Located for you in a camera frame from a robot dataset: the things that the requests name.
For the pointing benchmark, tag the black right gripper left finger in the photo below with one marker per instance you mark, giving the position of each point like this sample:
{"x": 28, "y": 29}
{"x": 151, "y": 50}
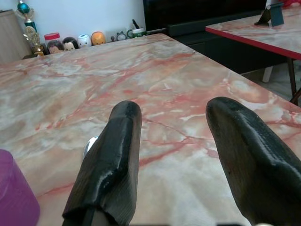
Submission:
{"x": 113, "y": 164}

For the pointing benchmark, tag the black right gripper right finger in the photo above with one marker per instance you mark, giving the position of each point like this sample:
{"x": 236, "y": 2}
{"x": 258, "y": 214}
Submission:
{"x": 254, "y": 164}

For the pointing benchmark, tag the black metal table legs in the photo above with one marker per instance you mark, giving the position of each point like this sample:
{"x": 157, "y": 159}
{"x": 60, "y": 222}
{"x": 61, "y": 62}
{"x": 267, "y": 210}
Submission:
{"x": 292, "y": 80}

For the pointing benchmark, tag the purple plastic cup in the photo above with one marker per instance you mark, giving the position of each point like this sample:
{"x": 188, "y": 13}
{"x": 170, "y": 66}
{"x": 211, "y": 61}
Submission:
{"x": 14, "y": 193}

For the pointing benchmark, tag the white round plush toy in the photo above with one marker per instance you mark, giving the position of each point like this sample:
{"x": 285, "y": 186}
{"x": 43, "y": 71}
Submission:
{"x": 84, "y": 41}

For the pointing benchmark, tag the orange round plush toy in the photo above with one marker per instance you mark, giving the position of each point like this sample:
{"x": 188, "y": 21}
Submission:
{"x": 98, "y": 38}

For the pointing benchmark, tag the black round plush toy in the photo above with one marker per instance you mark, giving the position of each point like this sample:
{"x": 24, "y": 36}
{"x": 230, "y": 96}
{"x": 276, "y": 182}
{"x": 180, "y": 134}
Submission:
{"x": 70, "y": 43}

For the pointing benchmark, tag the small grey figurine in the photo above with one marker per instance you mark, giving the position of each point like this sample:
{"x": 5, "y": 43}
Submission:
{"x": 121, "y": 35}

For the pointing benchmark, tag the green and white mug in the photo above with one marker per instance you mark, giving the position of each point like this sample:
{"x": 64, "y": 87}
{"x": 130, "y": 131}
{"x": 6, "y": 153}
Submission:
{"x": 139, "y": 33}

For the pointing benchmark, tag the clear jar with red lid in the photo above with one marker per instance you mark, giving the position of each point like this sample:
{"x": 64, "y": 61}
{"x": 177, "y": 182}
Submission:
{"x": 54, "y": 43}

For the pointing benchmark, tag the small gold trophy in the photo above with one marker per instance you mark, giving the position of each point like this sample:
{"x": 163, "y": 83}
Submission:
{"x": 35, "y": 42}

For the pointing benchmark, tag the dark phone stand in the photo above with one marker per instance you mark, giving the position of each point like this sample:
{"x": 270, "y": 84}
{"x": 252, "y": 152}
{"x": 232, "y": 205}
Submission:
{"x": 275, "y": 14}

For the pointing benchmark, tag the black television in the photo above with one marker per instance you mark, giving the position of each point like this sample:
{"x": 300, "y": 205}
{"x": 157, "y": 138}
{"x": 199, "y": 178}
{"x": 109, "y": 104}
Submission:
{"x": 200, "y": 11}

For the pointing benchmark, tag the light wooden cabinet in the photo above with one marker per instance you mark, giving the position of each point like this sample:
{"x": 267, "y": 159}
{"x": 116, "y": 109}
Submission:
{"x": 10, "y": 35}

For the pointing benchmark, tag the teal and gold trophy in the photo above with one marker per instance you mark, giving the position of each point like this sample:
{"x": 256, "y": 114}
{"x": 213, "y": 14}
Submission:
{"x": 26, "y": 14}

